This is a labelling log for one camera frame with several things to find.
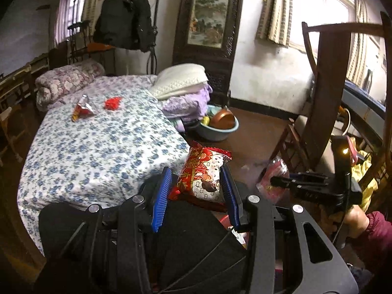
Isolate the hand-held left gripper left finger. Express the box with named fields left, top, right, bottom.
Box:
left=46, top=167, right=173, bottom=294

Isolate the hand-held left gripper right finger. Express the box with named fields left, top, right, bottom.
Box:
left=221, top=164, right=359, bottom=294

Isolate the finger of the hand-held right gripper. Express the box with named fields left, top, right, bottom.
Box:
left=269, top=176, right=329, bottom=189
left=288, top=172, right=331, bottom=181

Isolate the red plastic bag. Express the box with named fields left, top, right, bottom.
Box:
left=256, top=156, right=292, bottom=203

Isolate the red cartoon candy packet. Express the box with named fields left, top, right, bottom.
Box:
left=168, top=141, right=233, bottom=212

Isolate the black trash bag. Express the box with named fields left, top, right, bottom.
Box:
left=38, top=186, right=255, bottom=294

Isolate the person's right hand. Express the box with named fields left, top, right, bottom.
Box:
left=318, top=204, right=368, bottom=240

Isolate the yellow cloth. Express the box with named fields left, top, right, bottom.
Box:
left=349, top=149, right=384, bottom=212

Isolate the blue plastic basin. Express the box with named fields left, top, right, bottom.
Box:
left=195, top=105, right=240, bottom=142

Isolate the copper bowl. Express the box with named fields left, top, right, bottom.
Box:
left=209, top=107, right=237, bottom=130

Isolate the blue floral bed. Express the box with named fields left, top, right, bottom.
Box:
left=17, top=74, right=191, bottom=257

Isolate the folded purple blanket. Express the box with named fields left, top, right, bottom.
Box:
left=160, top=84, right=214, bottom=122

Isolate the dark wooden chair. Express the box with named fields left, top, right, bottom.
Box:
left=269, top=10, right=392, bottom=221

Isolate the small red wrapper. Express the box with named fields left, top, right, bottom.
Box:
left=103, top=96, right=123, bottom=110

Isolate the red cartoon face snack bag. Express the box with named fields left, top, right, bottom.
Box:
left=72, top=94, right=97, bottom=123

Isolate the white quilted pillow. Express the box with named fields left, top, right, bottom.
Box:
left=148, top=63, right=209, bottom=100

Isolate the striped beige curtain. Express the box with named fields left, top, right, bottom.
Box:
left=345, top=0, right=373, bottom=84
left=255, top=0, right=307, bottom=49

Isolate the folded pink floral quilt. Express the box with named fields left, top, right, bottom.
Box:
left=34, top=61, right=106, bottom=111

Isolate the black metal coat stand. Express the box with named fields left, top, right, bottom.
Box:
left=146, top=0, right=164, bottom=74

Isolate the orange side table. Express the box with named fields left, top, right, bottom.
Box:
left=87, top=42, right=117, bottom=53

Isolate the light wooden chair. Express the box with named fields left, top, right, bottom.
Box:
left=0, top=97, right=29, bottom=163

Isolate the black metal stool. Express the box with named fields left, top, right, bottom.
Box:
left=67, top=20, right=93, bottom=65

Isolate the black padded jacket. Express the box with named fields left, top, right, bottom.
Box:
left=92, top=0, right=154, bottom=53

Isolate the framed landscape painting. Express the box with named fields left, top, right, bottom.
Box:
left=172, top=0, right=246, bottom=102

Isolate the light wooden table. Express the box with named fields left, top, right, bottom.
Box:
left=0, top=54, right=50, bottom=99

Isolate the pale window curtain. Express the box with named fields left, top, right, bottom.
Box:
left=54, top=0, right=99, bottom=47

